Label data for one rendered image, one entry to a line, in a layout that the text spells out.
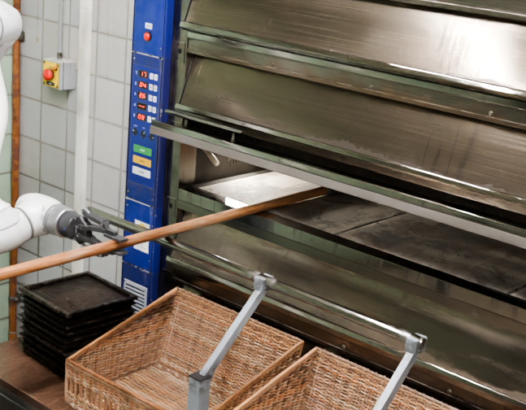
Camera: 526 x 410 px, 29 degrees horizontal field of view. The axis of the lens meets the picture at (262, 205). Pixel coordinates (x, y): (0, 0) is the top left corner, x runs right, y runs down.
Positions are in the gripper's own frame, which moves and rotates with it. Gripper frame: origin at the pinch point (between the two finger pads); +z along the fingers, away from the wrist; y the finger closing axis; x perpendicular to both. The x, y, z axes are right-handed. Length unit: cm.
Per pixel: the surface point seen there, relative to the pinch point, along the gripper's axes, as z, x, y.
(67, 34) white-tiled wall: -93, -55, -41
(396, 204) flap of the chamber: 62, -40, -21
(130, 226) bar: -14.0, -17.8, 2.3
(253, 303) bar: 38.5, -14.3, 8.3
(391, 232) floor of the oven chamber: 38, -78, 1
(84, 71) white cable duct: -81, -53, -29
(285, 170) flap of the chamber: 24, -40, -21
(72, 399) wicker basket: -23, -5, 58
